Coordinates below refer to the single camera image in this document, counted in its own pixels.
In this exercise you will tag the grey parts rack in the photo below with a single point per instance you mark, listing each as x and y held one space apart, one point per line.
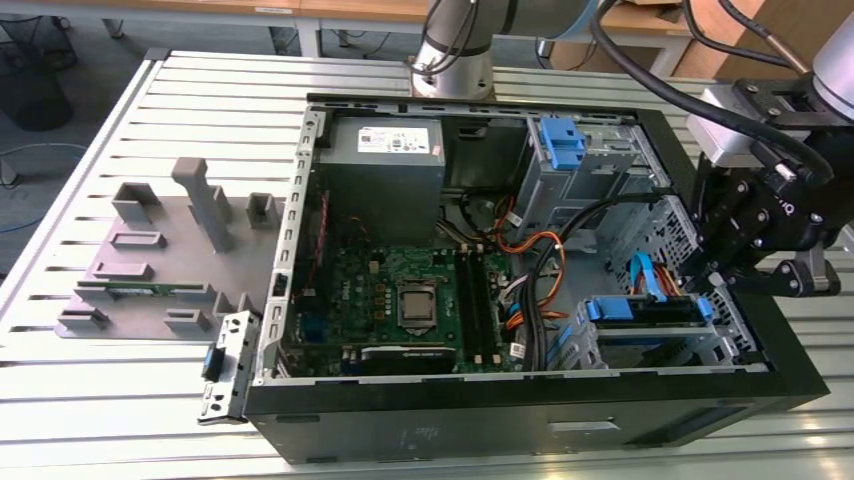
188 270

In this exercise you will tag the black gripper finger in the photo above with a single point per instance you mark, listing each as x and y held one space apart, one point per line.
724 210
775 280

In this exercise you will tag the black PC case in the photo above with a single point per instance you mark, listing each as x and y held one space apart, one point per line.
468 420

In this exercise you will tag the long wooden desk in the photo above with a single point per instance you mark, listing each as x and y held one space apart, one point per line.
201 10

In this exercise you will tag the white floor box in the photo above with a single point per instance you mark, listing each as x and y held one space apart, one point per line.
9 172

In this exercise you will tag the metal expansion slot bracket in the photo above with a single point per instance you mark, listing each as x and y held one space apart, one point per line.
234 345

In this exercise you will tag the wooden cabinet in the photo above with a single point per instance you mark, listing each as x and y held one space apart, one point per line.
704 62

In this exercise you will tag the silver CPU in socket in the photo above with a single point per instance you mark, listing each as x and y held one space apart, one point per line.
417 305

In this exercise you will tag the black graphics card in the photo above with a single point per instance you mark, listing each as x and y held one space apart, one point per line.
408 357

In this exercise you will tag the grey power supply unit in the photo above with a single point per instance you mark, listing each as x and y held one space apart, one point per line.
374 200

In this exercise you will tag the blue drive bay latch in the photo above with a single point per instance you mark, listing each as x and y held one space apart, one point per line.
564 145

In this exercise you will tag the green motherboard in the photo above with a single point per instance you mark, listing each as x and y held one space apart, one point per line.
361 280

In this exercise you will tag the black mesh waste bin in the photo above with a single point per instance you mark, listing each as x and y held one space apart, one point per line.
34 100

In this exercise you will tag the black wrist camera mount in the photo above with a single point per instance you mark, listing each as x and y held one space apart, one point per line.
755 92

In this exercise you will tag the black RAM slot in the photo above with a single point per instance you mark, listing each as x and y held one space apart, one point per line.
488 305
470 305

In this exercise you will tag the wooden desk white frame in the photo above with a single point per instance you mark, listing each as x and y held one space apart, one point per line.
668 27

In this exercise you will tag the green RAM stick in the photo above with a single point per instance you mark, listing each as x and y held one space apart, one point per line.
141 289

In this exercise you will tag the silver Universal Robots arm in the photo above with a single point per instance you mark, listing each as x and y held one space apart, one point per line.
461 70

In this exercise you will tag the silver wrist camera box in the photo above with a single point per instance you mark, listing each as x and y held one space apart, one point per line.
721 135

